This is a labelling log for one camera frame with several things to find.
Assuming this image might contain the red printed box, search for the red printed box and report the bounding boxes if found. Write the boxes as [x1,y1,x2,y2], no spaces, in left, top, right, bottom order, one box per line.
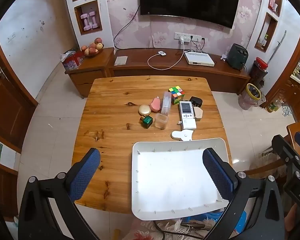
[60,50,85,70]

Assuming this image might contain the small beige box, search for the small beige box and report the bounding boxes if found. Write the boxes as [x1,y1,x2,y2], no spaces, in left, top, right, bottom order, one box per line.
[193,106,204,122]

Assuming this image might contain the black television cable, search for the black television cable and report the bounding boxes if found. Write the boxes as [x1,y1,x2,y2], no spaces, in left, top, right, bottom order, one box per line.
[114,4,140,50]

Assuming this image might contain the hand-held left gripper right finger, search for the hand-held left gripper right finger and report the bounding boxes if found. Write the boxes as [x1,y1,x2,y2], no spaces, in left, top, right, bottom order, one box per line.
[202,147,285,240]

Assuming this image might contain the green perfume bottle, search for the green perfume bottle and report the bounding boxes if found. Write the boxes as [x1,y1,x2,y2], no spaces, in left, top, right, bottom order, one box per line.
[139,115,153,129]

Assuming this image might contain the white power bank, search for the white power bank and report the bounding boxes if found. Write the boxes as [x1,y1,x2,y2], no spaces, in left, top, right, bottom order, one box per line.
[178,115,197,131]

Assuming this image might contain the dark fruit bowl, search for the dark fruit bowl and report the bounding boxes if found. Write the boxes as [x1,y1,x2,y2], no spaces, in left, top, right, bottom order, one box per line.
[83,48,104,58]

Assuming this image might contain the yellow-rimmed plastic bucket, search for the yellow-rimmed plastic bucket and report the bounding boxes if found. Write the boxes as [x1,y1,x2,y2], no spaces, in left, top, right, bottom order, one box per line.
[238,83,262,110]

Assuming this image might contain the black curved television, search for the black curved television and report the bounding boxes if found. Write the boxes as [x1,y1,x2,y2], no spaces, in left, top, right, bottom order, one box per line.
[139,0,241,29]

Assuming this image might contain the yellow oil bottle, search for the yellow oil bottle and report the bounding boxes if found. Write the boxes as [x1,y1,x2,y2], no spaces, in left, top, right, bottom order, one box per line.
[266,97,283,113]

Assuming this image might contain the white plastic tray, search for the white plastic tray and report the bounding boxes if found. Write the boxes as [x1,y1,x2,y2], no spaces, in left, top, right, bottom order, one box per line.
[131,137,232,221]

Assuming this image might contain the dark green air fryer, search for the dark green air fryer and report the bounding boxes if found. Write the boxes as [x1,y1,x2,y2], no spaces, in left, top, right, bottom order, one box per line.
[226,43,249,70]

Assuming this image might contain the pink heart-shaped case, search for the pink heart-shaped case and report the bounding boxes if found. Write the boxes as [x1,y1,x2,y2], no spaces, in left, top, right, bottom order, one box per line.
[149,97,162,112]

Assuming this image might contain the long metal stick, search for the long metal stick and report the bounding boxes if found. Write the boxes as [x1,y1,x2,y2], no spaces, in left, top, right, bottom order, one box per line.
[267,30,287,63]

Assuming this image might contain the small clear plastic box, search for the small clear plastic box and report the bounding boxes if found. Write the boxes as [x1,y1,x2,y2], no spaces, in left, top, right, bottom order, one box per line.
[154,113,168,130]

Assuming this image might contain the colourful puzzle cube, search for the colourful puzzle cube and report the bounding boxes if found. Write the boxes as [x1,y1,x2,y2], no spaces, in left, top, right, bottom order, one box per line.
[168,86,185,105]

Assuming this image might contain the white set-top box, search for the white set-top box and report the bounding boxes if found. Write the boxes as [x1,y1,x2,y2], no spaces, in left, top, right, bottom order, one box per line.
[184,51,215,67]

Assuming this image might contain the shaggy rug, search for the shaggy rug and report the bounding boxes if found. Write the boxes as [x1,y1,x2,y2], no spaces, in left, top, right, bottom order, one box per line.
[130,217,215,240]

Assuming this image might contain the gold round compact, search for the gold round compact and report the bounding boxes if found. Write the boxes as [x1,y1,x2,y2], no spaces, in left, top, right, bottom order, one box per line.
[138,104,152,117]

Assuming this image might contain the clear long plastic box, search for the clear long plastic box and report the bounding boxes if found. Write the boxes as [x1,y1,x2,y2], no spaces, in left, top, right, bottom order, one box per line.
[160,92,172,116]

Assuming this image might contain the black charger plug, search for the black charger plug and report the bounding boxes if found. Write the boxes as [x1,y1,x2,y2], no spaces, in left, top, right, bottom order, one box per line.
[190,96,203,108]

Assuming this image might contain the pile of red apples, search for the pile of red apples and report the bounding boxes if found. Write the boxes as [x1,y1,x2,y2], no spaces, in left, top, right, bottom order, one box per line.
[80,37,104,55]

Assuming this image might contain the blue plastic stool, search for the blue plastic stool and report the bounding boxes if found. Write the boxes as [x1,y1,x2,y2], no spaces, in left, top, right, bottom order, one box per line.
[210,210,248,238]

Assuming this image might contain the black power cables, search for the black power cables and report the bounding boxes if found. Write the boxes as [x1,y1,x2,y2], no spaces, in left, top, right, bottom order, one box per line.
[190,38,206,53]

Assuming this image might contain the white charging cable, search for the white charging cable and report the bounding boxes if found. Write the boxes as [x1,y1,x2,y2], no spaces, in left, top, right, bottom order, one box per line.
[147,42,190,70]

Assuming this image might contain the white wall socket strip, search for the white wall socket strip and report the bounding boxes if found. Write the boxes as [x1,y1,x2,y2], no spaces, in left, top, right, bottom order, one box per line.
[174,32,206,42]

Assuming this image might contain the wooden chair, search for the wooden chair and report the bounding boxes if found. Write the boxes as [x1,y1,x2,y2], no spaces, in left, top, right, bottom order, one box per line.
[245,121,300,177]

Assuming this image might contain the brown wooden door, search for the brown wooden door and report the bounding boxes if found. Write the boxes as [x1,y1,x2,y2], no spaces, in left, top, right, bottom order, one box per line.
[0,32,38,153]

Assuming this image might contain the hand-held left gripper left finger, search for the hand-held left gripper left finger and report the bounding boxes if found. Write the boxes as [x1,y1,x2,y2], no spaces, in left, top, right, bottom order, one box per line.
[18,147,101,240]

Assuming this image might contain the red-lidded dark jar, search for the red-lidded dark jar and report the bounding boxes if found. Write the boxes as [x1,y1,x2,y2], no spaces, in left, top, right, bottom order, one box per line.
[249,57,269,87]

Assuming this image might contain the white tape measure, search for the white tape measure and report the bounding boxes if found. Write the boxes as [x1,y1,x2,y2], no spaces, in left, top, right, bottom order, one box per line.
[171,129,194,142]

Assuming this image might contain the wooden side cabinet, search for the wooden side cabinet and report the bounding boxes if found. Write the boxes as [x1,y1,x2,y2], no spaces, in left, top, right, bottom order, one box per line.
[65,47,115,98]

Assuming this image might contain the long wooden television cabinet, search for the long wooden television cabinet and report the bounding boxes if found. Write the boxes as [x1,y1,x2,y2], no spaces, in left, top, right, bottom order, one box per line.
[107,48,251,95]

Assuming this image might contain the pink dumbbell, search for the pink dumbbell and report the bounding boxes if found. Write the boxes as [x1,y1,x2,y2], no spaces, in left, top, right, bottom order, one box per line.
[81,14,90,30]
[89,12,98,29]

